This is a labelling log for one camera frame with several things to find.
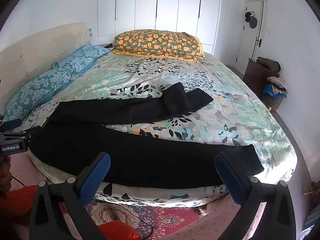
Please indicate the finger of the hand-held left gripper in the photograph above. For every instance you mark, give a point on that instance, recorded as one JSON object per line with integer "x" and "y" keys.
{"x": 13, "y": 124}
{"x": 27, "y": 135}

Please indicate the black hanging hat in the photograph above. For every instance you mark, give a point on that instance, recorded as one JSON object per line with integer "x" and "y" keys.
{"x": 252, "y": 21}

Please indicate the white wardrobe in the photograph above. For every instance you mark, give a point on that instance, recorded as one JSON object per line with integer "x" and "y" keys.
{"x": 170, "y": 5}

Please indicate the white door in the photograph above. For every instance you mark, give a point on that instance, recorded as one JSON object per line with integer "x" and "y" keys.
{"x": 247, "y": 45}

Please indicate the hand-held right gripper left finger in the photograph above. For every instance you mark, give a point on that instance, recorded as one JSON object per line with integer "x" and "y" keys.
{"x": 95, "y": 177}

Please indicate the pink dotted floor mat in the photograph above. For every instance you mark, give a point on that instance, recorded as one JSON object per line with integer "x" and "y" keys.
{"x": 22, "y": 170}

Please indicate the brown box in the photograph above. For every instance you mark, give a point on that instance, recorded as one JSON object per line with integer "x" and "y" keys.
{"x": 273, "y": 103}

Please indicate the brown clothes pile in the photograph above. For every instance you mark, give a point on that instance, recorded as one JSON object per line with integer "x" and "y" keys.
{"x": 268, "y": 63}

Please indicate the leaf print bed sheet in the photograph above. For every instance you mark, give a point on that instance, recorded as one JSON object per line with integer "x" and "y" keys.
{"x": 225, "y": 110}

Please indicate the black pants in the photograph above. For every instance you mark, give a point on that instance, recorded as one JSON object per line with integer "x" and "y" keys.
{"x": 150, "y": 155}

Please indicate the person's orange knit garment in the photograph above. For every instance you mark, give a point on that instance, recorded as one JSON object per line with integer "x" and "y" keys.
{"x": 117, "y": 231}

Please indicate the orange floral folded quilt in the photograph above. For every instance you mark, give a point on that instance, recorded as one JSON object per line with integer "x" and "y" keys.
{"x": 155, "y": 42}

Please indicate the red patterned rug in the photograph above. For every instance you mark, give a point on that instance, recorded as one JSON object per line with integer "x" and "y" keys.
{"x": 170, "y": 217}

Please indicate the cream padded headboard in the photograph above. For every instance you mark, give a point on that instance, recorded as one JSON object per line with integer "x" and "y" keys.
{"x": 37, "y": 50}

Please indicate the dark wooden cabinet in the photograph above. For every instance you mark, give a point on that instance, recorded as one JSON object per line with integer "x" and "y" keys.
{"x": 252, "y": 77}

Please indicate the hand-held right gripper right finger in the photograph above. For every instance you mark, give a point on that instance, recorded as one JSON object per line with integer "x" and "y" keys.
{"x": 230, "y": 180}

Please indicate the blue patterned pillow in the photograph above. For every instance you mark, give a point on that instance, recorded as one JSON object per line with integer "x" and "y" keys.
{"x": 37, "y": 90}
{"x": 80, "y": 57}

